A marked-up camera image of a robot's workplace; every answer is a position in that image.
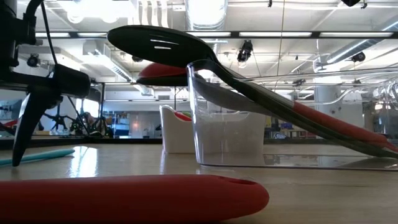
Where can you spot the grey silicone spoon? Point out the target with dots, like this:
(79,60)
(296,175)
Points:
(224,98)

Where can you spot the white plastic bin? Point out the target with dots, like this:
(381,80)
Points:
(174,137)

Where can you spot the small red spatula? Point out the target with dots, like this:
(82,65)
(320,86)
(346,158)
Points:
(183,117)

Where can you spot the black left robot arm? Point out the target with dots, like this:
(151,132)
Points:
(7,37)

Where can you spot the red background bar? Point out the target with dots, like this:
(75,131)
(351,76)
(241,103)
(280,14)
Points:
(11,123)

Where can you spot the black slotted spoon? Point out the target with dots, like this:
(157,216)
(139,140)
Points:
(140,43)

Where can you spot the black overhead camera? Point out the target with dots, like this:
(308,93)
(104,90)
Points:
(245,51)

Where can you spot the teal silicone spatula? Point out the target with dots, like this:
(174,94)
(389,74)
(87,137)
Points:
(46,154)

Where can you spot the clear plastic bin with sticker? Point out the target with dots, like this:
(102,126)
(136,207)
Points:
(217,149)

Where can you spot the red slotted spoon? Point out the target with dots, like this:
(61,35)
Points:
(124,196)

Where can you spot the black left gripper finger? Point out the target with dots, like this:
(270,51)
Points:
(26,130)

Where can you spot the black background tripod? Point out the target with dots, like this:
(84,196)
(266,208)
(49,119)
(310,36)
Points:
(59,119)

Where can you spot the silver ventilation duct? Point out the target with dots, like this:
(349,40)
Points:
(205,12)

